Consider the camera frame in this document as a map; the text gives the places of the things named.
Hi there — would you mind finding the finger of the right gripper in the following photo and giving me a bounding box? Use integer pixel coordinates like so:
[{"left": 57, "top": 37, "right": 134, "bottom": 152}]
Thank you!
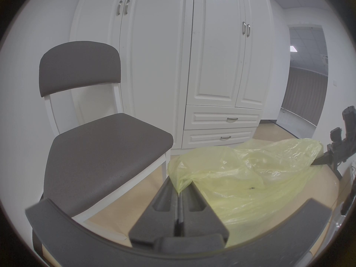
[{"left": 311, "top": 152, "right": 331, "bottom": 166}]

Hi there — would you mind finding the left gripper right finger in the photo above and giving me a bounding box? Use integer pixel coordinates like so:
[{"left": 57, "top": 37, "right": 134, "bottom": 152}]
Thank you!
[{"left": 179, "top": 181, "right": 230, "bottom": 247}]

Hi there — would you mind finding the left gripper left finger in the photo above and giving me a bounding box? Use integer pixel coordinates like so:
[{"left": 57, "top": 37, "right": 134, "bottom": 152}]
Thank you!
[{"left": 129, "top": 177, "right": 180, "bottom": 248}]

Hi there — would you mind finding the yellow plastic bag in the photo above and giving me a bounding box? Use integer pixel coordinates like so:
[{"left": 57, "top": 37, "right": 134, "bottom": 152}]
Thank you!
[{"left": 168, "top": 138, "right": 322, "bottom": 247}]

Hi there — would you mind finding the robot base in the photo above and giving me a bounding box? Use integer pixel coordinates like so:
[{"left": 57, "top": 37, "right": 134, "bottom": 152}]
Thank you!
[{"left": 332, "top": 160, "right": 356, "bottom": 233}]

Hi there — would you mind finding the grey curtain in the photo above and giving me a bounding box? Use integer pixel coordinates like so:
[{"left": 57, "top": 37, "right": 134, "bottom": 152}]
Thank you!
[{"left": 281, "top": 66, "right": 328, "bottom": 128}]

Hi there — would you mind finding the grey padded white chair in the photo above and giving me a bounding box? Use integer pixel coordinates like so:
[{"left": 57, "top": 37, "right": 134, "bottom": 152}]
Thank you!
[{"left": 33, "top": 41, "right": 174, "bottom": 258}]

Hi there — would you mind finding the white wardrobe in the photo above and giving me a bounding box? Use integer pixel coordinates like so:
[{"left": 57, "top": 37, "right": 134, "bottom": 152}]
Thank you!
[{"left": 70, "top": 0, "right": 291, "bottom": 156}]

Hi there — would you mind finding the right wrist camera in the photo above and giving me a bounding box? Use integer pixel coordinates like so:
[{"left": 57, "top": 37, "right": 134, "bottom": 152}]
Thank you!
[{"left": 330, "top": 127, "right": 342, "bottom": 144}]

